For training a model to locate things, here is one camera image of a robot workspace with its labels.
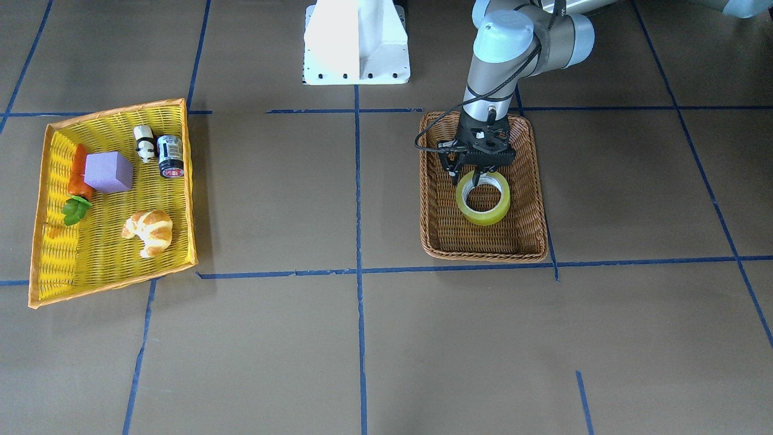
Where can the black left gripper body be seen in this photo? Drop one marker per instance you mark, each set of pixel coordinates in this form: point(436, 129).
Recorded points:
point(449, 163)

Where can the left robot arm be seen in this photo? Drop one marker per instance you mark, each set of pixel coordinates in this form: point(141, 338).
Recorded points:
point(515, 39)

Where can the brown wicker basket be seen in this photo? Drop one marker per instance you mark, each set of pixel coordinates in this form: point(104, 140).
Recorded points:
point(502, 220)

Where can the yellow plastic basket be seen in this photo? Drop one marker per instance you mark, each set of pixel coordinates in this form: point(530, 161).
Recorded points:
point(91, 256)

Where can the small black battery can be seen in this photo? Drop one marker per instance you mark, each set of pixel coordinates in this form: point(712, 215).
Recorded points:
point(170, 157)

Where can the toy croissant bread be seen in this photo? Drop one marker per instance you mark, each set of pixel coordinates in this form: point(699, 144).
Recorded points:
point(153, 228)

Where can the toy panda figure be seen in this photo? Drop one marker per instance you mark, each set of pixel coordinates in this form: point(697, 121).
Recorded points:
point(145, 143)

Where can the purple foam cube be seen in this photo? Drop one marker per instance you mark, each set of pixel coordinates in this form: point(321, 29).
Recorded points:
point(108, 172)

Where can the orange toy carrot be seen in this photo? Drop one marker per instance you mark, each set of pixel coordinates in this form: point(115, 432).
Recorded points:
point(80, 193)

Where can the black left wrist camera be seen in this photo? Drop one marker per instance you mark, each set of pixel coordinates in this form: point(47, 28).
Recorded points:
point(453, 157)

